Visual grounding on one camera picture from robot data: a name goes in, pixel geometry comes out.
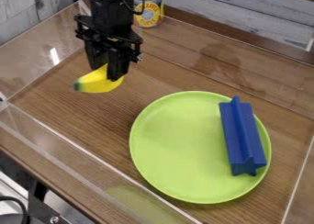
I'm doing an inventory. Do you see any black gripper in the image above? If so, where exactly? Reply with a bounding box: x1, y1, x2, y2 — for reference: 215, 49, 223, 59
75, 0, 142, 82

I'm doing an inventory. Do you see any yellow toy banana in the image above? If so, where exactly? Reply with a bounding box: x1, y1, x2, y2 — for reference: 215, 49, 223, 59
74, 64, 124, 94

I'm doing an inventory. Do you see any green round plate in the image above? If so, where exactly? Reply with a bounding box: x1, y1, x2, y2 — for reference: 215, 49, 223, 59
128, 91, 273, 204

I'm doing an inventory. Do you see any yellow labelled tin can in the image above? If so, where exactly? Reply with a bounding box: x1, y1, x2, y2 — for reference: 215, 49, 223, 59
134, 0, 165, 28

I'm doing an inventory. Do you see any blue star-shaped block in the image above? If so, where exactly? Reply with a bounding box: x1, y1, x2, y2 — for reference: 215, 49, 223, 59
218, 95, 267, 176

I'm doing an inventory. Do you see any clear acrylic front wall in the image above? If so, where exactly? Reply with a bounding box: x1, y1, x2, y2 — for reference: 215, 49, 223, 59
0, 102, 202, 224

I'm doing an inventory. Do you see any black cable lower left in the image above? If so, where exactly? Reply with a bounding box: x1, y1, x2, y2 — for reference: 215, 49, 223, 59
0, 196, 30, 224

